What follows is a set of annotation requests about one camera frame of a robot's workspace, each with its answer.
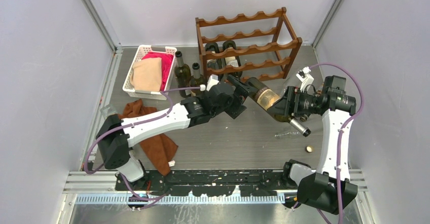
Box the brown wooden wine rack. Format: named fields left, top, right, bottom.
left=195, top=7, right=303, bottom=81

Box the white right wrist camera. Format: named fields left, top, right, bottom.
left=296, top=66, right=314, bottom=91

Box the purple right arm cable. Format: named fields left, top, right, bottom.
left=292, top=63, right=365, bottom=224

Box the gold bottle cap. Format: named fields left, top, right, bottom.
left=305, top=146, right=313, bottom=153

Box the dark bottle white label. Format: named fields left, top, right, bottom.
left=223, top=40, right=243, bottom=79

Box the dark wine bottle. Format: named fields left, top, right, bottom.
left=245, top=77, right=311, bottom=137

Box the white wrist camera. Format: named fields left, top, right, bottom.
left=296, top=66, right=314, bottom=91
left=200, top=74, right=220, bottom=92

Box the green bottle far left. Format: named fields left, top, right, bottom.
left=174, top=51, right=191, bottom=98

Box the peach folded cloth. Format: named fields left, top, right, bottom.
left=130, top=58, right=162, bottom=91

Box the pink folded cloth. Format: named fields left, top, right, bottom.
left=141, top=52, right=173, bottom=91

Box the brown towel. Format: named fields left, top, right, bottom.
left=119, top=99, right=178, bottom=176

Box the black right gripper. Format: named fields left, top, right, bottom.
left=267, top=86, right=321, bottom=118

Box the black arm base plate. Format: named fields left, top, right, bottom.
left=130, top=169, right=298, bottom=197

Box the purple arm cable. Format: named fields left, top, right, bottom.
left=83, top=87, right=202, bottom=210
left=292, top=63, right=365, bottom=224

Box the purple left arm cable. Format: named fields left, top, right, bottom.
left=83, top=87, right=202, bottom=210

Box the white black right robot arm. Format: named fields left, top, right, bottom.
left=268, top=76, right=358, bottom=215

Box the clear lying bottle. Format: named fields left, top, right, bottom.
left=283, top=71, right=301, bottom=89
left=274, top=131, right=301, bottom=139

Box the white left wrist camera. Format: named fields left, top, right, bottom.
left=200, top=74, right=220, bottom=92

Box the white plastic basket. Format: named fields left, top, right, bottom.
left=122, top=45, right=177, bottom=100

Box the clear lying bottle upper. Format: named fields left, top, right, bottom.
left=283, top=71, right=301, bottom=89

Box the clear lying bottle lower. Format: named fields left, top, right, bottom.
left=274, top=131, right=301, bottom=139

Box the clear bottle under towel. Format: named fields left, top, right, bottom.
left=100, top=104, right=118, bottom=118

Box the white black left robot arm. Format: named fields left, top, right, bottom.
left=95, top=76, right=257, bottom=190

